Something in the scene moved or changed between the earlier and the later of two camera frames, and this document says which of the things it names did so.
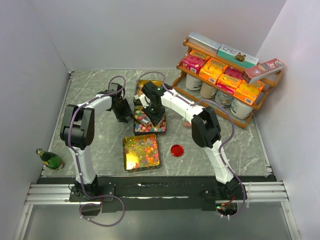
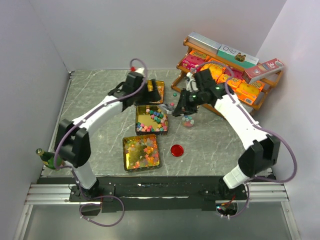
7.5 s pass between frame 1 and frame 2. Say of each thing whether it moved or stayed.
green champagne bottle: stayed
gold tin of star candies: stayed
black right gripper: moved
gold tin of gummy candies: stayed
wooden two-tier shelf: stayed
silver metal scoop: moved
